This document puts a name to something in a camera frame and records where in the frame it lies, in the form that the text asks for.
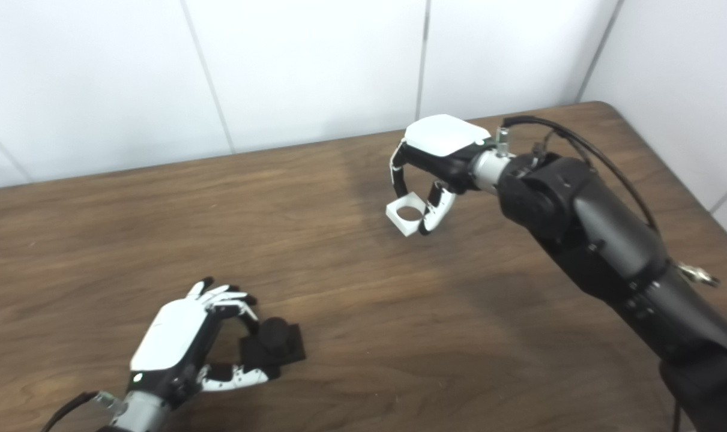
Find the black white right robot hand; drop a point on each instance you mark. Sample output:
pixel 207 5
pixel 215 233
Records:
pixel 444 135

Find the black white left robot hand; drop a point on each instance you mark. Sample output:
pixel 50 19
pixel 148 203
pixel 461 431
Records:
pixel 168 336

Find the white square piece with hole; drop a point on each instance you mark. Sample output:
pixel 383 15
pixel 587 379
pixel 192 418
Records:
pixel 399 223

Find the black peg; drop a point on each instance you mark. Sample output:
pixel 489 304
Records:
pixel 274 342

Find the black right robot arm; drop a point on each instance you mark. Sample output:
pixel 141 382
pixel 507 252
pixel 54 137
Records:
pixel 603 240

